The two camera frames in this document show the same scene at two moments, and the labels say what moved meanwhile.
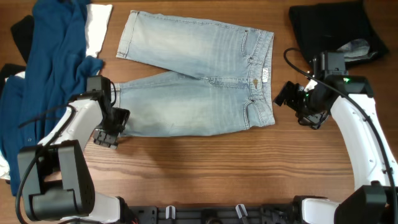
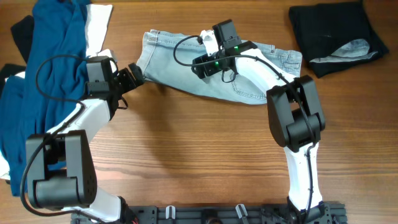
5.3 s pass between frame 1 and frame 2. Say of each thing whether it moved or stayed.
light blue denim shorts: moved
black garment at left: stayed
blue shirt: stayed
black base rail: stayed
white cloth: stayed
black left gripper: moved
